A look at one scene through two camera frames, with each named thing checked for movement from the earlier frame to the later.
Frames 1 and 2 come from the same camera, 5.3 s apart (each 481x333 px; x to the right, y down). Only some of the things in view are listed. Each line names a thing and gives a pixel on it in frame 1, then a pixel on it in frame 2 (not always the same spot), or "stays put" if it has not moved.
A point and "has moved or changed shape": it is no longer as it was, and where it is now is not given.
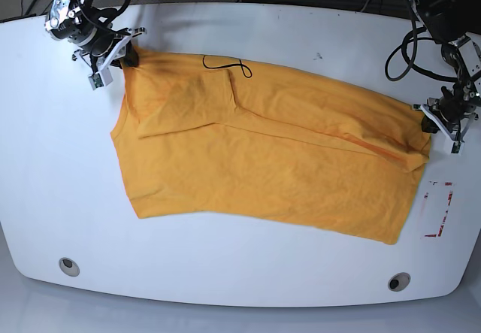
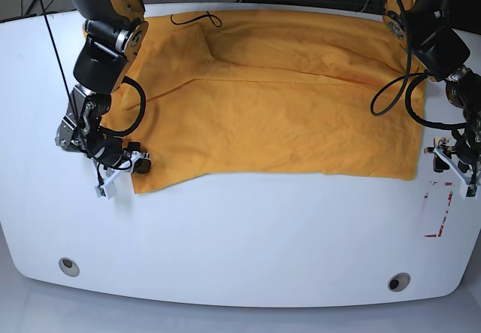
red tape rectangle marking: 445,216 stays put
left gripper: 104,60 -> 115,159
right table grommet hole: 398,281 stays put
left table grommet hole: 69,267 stays put
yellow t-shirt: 199,135 has moved or changed shape
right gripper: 454,110 -> 459,155
